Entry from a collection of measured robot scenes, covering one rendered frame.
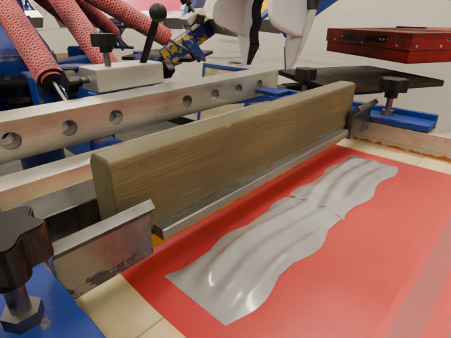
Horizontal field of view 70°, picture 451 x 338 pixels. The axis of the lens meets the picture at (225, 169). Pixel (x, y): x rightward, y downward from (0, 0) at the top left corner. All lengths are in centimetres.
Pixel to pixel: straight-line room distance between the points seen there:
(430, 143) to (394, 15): 187
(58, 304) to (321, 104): 36
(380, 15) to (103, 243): 232
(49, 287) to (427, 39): 117
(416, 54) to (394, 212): 86
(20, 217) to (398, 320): 25
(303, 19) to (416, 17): 206
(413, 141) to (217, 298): 42
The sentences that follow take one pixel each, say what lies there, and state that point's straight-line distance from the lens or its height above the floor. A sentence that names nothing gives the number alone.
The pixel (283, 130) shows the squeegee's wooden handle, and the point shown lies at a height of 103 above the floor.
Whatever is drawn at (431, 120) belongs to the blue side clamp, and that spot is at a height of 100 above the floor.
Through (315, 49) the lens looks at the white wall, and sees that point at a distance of 261.
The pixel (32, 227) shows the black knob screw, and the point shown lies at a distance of 18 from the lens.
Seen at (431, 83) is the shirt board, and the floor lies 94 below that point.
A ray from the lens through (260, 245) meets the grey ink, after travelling 30.
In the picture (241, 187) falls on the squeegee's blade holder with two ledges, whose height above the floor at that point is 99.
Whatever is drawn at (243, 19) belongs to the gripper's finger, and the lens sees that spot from 36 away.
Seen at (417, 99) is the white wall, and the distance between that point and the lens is 239.
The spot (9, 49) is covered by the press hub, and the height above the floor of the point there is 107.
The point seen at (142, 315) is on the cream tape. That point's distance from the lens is 26.
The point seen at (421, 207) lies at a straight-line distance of 43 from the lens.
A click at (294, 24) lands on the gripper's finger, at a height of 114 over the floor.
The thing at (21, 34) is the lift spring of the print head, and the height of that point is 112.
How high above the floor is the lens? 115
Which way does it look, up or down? 25 degrees down
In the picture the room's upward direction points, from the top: straight up
